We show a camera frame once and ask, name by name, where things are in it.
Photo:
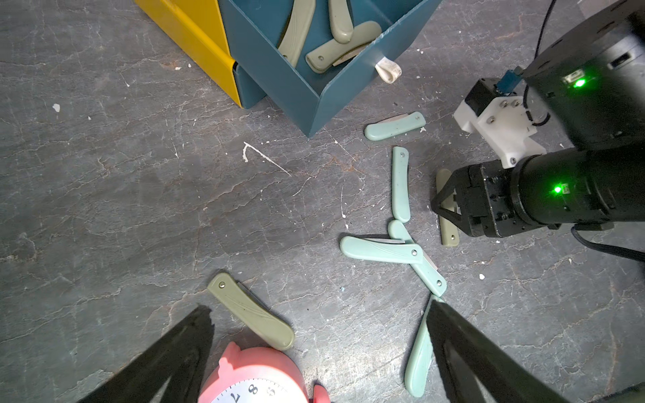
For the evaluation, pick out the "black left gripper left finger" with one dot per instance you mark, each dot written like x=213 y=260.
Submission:
x=174 y=364

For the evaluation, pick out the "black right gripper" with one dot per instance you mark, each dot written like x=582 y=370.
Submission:
x=477 y=199

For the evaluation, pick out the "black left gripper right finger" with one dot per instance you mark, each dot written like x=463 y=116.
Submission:
x=469 y=362

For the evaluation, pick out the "mint knife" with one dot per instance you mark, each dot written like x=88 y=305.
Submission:
x=394 y=126
x=420 y=357

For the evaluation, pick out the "olive knife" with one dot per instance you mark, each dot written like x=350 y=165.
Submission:
x=449 y=232
x=298 y=26
x=340 y=20
x=333 y=53

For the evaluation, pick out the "mint knife vertical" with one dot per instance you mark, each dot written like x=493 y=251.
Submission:
x=399 y=185

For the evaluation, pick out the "teal drawer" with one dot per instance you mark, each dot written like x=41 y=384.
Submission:
x=328 y=75
x=249 y=91

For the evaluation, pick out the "teal bottom drawer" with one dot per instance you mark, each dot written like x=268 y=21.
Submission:
x=249 y=91

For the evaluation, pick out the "yellow drawer cabinet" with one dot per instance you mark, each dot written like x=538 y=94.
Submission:
x=196 y=26

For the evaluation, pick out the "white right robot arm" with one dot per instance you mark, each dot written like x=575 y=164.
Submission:
x=592 y=82

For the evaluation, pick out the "pink alarm clock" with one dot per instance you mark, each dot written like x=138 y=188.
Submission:
x=258 y=374

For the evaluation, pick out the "mint knife diagonal centre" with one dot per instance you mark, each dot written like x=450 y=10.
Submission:
x=426 y=270

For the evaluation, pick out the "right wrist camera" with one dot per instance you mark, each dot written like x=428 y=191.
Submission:
x=501 y=120

